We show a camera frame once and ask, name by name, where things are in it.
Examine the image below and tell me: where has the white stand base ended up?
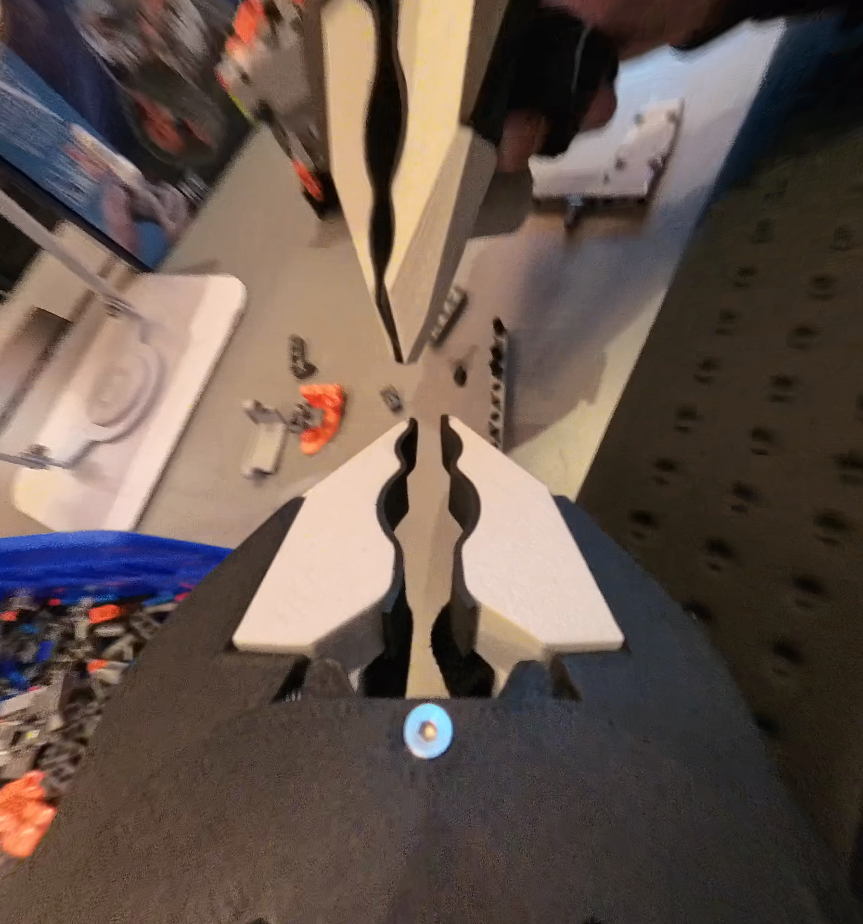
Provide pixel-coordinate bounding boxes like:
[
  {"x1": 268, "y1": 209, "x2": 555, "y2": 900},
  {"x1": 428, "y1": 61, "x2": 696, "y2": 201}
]
[{"x1": 11, "y1": 272, "x2": 249, "y2": 533}]

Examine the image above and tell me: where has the blue plastic bin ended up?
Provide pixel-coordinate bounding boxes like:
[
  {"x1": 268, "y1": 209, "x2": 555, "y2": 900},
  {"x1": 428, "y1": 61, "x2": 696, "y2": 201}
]
[{"x1": 0, "y1": 530, "x2": 234, "y2": 924}]

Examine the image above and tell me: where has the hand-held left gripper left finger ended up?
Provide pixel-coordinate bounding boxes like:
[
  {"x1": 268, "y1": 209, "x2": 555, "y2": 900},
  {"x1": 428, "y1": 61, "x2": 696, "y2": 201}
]
[{"x1": 232, "y1": 417, "x2": 419, "y2": 659}]

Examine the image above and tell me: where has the short grey holed beam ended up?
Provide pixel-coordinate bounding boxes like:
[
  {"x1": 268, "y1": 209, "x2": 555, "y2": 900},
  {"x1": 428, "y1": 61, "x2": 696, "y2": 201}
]
[{"x1": 427, "y1": 286, "x2": 470, "y2": 345}]

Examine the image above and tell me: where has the metal stand bar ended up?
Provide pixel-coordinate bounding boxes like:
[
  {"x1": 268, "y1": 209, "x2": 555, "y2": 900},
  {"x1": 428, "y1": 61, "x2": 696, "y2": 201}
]
[
  {"x1": 0, "y1": 159, "x2": 148, "y2": 326},
  {"x1": 0, "y1": 443, "x2": 97, "y2": 471}
]

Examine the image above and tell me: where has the person's right forearm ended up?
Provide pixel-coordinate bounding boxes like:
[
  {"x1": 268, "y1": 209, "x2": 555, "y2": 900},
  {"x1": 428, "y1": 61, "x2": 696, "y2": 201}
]
[{"x1": 673, "y1": 0, "x2": 848, "y2": 52}]

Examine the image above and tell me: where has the grey and black toy vehicle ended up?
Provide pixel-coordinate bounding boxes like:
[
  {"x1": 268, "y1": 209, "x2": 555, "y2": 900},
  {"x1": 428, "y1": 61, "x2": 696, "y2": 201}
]
[{"x1": 215, "y1": 0, "x2": 347, "y2": 222}]

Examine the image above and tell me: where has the person's right hand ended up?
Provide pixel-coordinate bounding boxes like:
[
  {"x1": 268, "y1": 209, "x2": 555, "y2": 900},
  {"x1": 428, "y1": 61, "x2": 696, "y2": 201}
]
[{"x1": 501, "y1": 0, "x2": 692, "y2": 174}]

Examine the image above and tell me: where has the pile of building pieces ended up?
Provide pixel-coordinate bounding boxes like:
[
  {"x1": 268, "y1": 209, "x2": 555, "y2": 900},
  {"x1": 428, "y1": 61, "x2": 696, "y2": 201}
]
[{"x1": 0, "y1": 588, "x2": 188, "y2": 924}]

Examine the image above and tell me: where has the grey rectangular holed panel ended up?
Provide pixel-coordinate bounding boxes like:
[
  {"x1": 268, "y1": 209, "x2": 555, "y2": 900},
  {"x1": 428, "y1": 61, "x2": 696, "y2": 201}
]
[{"x1": 530, "y1": 97, "x2": 685, "y2": 229}]

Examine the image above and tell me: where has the blue printed toy box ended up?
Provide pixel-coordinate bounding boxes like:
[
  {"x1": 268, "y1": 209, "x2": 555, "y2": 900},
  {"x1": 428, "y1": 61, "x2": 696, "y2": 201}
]
[{"x1": 0, "y1": 0, "x2": 259, "y2": 272}]

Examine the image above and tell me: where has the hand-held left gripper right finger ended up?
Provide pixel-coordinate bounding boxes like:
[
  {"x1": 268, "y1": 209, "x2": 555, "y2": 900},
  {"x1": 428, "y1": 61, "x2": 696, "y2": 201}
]
[{"x1": 440, "y1": 415, "x2": 626, "y2": 659}]

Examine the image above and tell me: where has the orange curved panel piece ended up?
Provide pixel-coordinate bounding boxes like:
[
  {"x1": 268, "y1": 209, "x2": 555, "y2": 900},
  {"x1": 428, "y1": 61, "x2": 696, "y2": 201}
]
[{"x1": 297, "y1": 382, "x2": 348, "y2": 456}]

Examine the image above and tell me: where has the light grey curved panel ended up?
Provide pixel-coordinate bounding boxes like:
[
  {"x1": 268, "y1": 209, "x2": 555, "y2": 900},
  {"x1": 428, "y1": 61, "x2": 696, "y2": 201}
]
[{"x1": 239, "y1": 398, "x2": 288, "y2": 479}]

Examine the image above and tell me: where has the long light grey holed beam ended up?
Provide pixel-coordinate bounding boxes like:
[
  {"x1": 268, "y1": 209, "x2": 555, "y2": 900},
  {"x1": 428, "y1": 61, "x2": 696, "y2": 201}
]
[{"x1": 485, "y1": 317, "x2": 512, "y2": 453}]

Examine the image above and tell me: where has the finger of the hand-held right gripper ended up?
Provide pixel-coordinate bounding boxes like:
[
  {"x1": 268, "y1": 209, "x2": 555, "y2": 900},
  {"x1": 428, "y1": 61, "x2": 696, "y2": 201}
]
[
  {"x1": 386, "y1": 0, "x2": 512, "y2": 363},
  {"x1": 322, "y1": 0, "x2": 405, "y2": 363}
]

